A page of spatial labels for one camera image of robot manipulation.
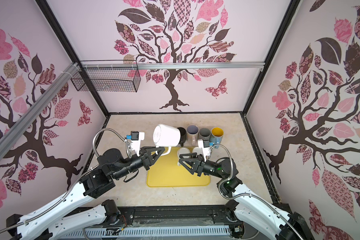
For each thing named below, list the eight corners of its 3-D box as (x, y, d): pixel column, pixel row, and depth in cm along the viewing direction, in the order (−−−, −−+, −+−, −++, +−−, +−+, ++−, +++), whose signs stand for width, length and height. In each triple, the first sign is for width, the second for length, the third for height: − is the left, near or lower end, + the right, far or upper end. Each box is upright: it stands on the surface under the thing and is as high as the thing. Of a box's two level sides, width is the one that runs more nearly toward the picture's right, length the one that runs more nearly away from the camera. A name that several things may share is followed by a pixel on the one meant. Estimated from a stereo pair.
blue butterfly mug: (206, 143, 104) (208, 134, 95) (211, 135, 109) (213, 125, 100) (217, 148, 101) (220, 139, 92) (222, 139, 106) (225, 130, 97)
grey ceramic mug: (198, 145, 103) (199, 135, 94) (197, 138, 108) (199, 127, 98) (208, 145, 103) (211, 135, 94) (207, 138, 108) (210, 127, 98)
